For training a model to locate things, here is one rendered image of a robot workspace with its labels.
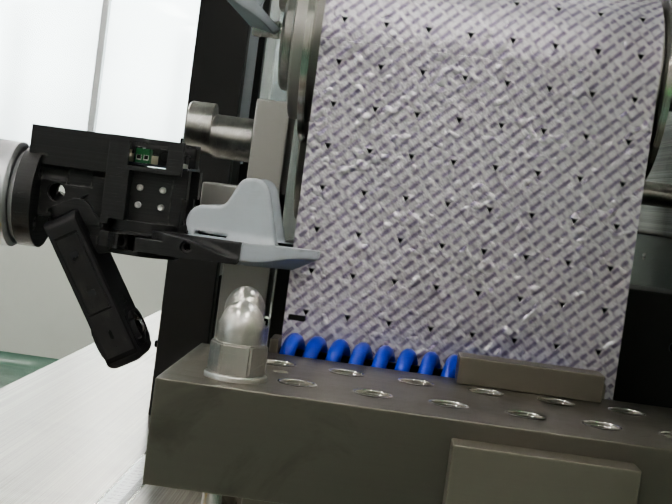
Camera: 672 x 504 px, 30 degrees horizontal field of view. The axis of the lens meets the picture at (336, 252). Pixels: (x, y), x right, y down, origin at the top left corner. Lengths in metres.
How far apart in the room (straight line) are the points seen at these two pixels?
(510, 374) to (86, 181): 0.32
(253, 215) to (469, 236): 0.15
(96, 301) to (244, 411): 0.22
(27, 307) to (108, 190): 5.89
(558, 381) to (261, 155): 0.29
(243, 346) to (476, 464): 0.15
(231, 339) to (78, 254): 0.20
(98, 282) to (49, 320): 5.84
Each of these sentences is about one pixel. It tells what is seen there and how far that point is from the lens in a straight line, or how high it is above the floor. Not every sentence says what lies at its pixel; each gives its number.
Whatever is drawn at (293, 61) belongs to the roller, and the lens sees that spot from 0.89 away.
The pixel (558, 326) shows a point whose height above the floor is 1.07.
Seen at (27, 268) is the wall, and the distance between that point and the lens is 6.73.
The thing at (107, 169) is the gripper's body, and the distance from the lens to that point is 0.87.
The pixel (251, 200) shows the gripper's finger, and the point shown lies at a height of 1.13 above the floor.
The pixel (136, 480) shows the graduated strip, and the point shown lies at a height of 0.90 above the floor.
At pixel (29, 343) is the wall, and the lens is 6.76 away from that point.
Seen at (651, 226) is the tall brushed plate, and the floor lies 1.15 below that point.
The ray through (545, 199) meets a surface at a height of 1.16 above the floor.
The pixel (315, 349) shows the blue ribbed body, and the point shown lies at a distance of 0.85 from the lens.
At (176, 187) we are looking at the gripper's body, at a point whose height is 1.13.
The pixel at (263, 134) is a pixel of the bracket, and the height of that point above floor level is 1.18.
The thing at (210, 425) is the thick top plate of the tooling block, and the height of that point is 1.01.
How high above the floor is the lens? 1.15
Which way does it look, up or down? 3 degrees down
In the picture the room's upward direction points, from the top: 8 degrees clockwise
